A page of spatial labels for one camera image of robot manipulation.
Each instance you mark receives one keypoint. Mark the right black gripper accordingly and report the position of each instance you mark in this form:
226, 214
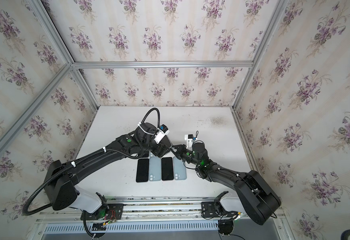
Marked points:
182, 151

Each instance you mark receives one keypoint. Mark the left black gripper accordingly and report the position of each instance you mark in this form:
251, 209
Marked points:
164, 147

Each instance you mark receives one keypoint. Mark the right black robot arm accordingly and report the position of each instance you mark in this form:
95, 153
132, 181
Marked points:
259, 200

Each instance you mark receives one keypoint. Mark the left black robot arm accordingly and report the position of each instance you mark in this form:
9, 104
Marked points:
61, 178

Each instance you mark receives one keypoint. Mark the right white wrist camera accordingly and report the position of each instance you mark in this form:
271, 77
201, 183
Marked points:
190, 139

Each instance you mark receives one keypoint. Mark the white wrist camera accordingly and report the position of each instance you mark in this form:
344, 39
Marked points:
161, 132
190, 139

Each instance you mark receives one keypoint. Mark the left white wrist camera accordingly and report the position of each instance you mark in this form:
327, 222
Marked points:
161, 132

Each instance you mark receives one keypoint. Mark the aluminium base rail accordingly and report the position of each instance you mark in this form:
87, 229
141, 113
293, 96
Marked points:
138, 209

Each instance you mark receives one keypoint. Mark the aluminium cage frame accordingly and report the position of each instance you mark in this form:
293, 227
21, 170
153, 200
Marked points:
73, 67

